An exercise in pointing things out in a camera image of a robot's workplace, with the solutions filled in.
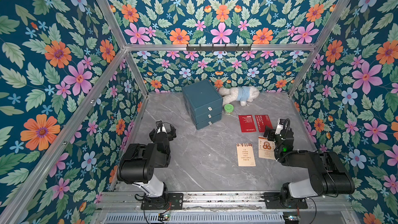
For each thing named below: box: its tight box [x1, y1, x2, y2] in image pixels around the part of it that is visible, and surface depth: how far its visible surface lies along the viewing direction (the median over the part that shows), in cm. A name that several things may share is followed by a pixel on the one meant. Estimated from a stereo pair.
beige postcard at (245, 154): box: [235, 143, 257, 167], surface depth 90 cm
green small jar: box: [223, 103, 235, 116], surface depth 107 cm
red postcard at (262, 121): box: [254, 114, 274, 133], surface depth 106 cm
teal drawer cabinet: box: [181, 79, 223, 131], surface depth 92 cm
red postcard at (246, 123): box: [238, 114, 257, 133], surface depth 104 cm
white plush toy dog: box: [218, 86, 261, 107], surface depth 110 cm
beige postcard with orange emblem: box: [258, 135, 276, 160], surface depth 93 cm
